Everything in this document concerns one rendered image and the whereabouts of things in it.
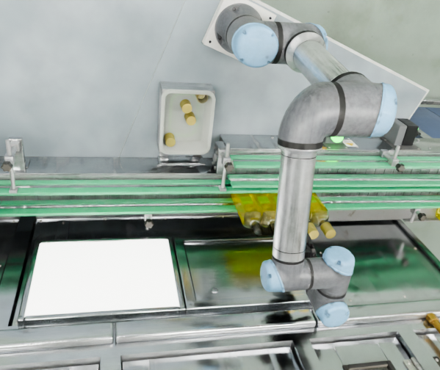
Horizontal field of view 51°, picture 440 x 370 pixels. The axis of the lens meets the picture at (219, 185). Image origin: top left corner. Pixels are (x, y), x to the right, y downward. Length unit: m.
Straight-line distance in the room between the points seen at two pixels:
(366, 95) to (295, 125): 0.16
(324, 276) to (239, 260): 0.45
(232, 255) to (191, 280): 0.19
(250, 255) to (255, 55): 0.63
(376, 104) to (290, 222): 0.30
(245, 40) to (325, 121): 0.43
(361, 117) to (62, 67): 0.94
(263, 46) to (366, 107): 0.42
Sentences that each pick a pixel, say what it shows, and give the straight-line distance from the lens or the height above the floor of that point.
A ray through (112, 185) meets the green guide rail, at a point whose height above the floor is 0.92.
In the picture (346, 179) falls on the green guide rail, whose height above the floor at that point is 0.92.
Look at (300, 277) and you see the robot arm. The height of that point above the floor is 1.48.
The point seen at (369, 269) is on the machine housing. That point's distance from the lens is 1.68.
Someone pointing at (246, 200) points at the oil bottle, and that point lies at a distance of 1.52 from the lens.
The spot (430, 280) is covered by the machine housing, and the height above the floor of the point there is 1.23.
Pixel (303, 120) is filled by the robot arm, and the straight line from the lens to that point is 0.96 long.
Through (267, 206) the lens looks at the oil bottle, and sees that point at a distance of 1.50.
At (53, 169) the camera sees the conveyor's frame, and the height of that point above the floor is 0.85.
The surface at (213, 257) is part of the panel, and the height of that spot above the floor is 1.10.
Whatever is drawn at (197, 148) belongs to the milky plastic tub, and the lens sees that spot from 1.59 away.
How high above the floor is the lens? 2.24
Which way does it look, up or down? 58 degrees down
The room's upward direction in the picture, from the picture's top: 158 degrees clockwise
